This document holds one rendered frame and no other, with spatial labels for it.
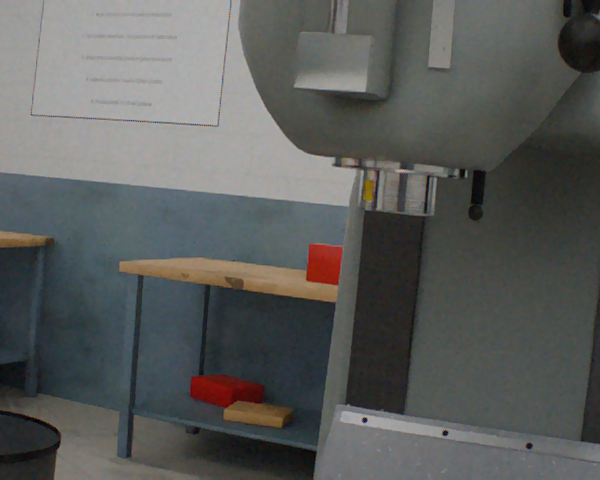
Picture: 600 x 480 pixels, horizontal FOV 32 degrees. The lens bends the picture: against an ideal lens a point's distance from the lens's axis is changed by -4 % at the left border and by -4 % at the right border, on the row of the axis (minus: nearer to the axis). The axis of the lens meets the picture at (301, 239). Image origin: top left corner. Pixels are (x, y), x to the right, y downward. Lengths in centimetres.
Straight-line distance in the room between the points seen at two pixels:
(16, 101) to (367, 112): 562
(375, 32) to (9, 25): 576
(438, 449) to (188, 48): 466
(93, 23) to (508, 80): 538
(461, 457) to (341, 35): 58
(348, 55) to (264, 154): 479
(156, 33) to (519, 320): 478
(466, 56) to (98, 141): 527
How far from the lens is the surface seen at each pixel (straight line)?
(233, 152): 541
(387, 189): 65
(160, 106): 563
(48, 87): 604
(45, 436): 278
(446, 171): 64
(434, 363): 106
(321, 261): 458
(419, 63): 58
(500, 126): 61
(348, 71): 55
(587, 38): 53
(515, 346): 104
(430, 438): 105
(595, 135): 75
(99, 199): 578
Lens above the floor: 129
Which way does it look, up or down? 3 degrees down
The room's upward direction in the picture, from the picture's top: 5 degrees clockwise
